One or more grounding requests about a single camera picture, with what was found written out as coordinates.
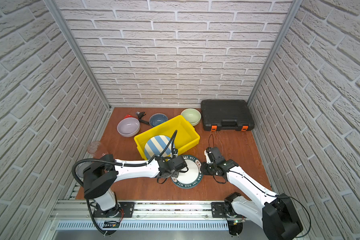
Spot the green rimmed white plate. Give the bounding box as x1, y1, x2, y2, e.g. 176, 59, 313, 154
172, 155, 203, 189

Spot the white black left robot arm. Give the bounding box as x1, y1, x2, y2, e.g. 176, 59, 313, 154
83, 155, 189, 212

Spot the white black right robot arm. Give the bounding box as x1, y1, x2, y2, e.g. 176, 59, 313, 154
202, 160, 304, 240

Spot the yellow plastic bin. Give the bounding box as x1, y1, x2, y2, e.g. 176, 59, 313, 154
134, 115, 200, 160

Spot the dark blue glazed bowl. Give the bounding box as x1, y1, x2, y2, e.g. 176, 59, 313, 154
149, 113, 169, 128

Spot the black plastic tool case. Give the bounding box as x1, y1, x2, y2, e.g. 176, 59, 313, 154
201, 100, 255, 132

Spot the pale green ceramic bowl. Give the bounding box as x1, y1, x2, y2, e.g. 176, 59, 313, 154
181, 109, 202, 127

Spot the lavender ceramic bowl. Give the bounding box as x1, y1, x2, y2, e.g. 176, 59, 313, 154
117, 118, 141, 138

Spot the clear pink plastic cup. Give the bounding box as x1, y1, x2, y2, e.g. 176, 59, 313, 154
87, 141, 109, 159

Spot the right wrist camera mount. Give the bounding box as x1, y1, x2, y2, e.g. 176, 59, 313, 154
204, 147, 226, 165

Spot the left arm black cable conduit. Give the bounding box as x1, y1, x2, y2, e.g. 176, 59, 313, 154
71, 129, 178, 188

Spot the black handled tool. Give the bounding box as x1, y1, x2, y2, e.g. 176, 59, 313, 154
136, 112, 150, 125

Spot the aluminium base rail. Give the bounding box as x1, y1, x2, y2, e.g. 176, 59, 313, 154
49, 200, 262, 231

